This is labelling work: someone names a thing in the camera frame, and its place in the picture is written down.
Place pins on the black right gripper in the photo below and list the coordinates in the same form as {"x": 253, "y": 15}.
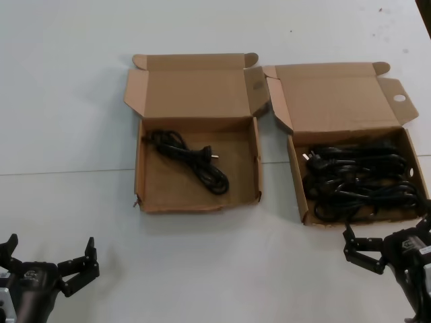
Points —
{"x": 407, "y": 249}

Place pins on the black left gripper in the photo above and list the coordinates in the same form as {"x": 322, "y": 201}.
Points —
{"x": 33, "y": 282}

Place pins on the cardboard box with round hole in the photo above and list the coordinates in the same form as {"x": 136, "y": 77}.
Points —
{"x": 336, "y": 97}

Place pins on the cardboard box with torn edge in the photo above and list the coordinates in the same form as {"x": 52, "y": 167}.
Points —
{"x": 198, "y": 91}

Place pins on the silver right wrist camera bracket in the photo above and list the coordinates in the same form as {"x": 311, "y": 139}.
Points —
{"x": 428, "y": 279}

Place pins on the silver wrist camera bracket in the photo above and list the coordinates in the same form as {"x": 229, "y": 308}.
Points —
{"x": 5, "y": 303}
{"x": 428, "y": 279}

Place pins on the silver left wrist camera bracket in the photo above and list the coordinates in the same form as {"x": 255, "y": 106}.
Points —
{"x": 5, "y": 303}

